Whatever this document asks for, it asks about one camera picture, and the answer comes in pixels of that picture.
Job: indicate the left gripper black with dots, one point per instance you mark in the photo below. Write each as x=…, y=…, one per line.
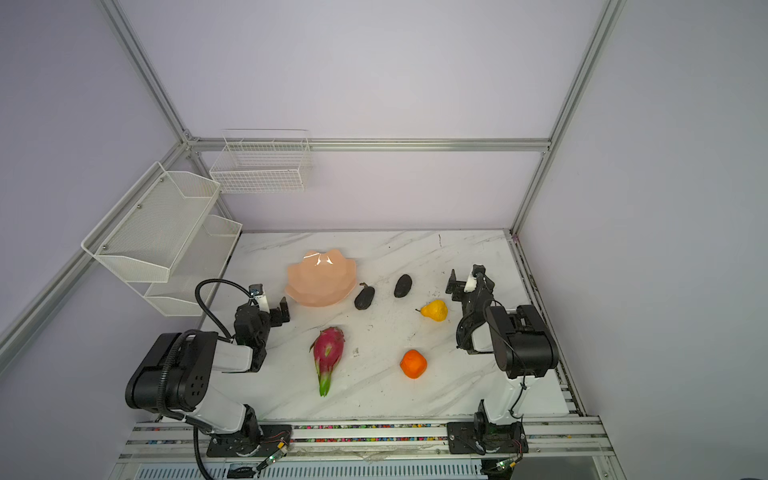
x=274, y=313

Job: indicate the yellow pear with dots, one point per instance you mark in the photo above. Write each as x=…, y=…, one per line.
x=436, y=310

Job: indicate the pink dragon fruit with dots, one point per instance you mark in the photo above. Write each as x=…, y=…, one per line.
x=327, y=350

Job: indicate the dark avocado with stem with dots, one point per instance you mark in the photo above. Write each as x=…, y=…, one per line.
x=365, y=297

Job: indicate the orange fruit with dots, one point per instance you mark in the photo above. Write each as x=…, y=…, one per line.
x=413, y=364

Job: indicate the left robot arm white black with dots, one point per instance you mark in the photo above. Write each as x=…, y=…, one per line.
x=174, y=378

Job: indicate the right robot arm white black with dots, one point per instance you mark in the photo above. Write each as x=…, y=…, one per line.
x=521, y=343

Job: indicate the pink flower-shaped fruit bowl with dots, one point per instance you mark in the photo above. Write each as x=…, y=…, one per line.
x=321, y=279

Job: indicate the lower white mesh shelf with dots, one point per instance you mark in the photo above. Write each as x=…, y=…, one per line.
x=205, y=258

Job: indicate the white mesh shelf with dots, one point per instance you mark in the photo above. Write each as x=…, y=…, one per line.
x=143, y=238
x=205, y=258

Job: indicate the upper white mesh shelf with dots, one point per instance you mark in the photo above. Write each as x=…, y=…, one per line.
x=143, y=238

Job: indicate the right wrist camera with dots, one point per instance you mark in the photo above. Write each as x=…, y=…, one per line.
x=471, y=283

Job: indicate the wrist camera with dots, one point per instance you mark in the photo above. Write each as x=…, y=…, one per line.
x=259, y=294
x=471, y=283

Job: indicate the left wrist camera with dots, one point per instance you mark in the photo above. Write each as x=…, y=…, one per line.
x=259, y=294

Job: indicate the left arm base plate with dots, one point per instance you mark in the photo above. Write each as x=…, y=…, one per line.
x=267, y=441

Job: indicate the white wire basket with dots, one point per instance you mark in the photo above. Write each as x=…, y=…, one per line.
x=254, y=161

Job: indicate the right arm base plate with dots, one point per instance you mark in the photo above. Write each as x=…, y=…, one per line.
x=486, y=438

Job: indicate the aluminium mounting rail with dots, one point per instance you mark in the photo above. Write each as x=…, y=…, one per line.
x=567, y=447

